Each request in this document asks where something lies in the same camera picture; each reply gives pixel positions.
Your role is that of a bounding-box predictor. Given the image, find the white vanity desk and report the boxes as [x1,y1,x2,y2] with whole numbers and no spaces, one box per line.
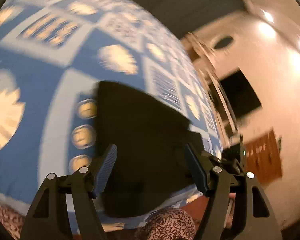
[181,31,217,64]

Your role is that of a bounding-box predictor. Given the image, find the white television stand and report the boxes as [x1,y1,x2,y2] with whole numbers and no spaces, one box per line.
[207,62,243,144]

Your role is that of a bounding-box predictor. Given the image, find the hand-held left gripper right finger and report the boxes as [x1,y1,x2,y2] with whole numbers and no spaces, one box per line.
[184,142,283,240]

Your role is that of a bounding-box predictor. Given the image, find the dark green curtain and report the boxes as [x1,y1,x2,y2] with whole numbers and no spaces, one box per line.
[95,0,245,39]

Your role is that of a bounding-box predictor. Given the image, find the black television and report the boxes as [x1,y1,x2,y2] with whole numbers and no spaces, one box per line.
[219,70,262,117]

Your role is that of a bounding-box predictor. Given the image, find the blue leaf-print bed sheet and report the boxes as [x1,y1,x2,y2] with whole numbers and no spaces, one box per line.
[0,0,224,233]

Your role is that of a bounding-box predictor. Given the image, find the oval white-framed mirror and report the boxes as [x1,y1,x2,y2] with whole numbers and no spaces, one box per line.
[213,36,234,50]

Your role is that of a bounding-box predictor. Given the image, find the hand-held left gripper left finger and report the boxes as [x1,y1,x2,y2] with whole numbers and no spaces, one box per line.
[20,144,118,240]

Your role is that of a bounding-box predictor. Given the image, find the black pants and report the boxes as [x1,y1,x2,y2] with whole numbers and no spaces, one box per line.
[94,80,205,218]

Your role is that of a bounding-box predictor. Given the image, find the brown patterned pillow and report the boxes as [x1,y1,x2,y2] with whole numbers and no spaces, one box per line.
[0,200,198,240]

